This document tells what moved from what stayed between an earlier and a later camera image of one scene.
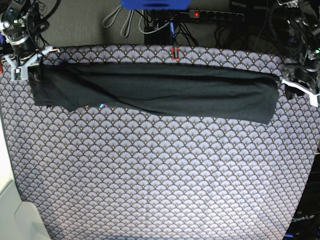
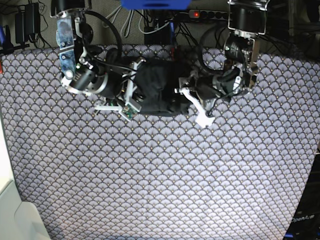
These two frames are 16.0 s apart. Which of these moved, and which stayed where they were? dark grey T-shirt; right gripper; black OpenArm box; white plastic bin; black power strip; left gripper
Moved: right gripper; dark grey T-shirt; left gripper
Stayed: black power strip; black OpenArm box; white plastic bin
